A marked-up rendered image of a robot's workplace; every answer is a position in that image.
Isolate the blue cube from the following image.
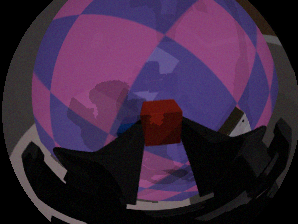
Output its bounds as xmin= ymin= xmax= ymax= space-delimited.
xmin=116 ymin=123 xmax=136 ymax=137

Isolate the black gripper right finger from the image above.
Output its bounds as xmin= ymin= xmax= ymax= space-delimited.
xmin=181 ymin=116 xmax=266 ymax=197

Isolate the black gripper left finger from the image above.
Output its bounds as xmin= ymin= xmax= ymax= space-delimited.
xmin=52 ymin=120 xmax=145 ymax=205

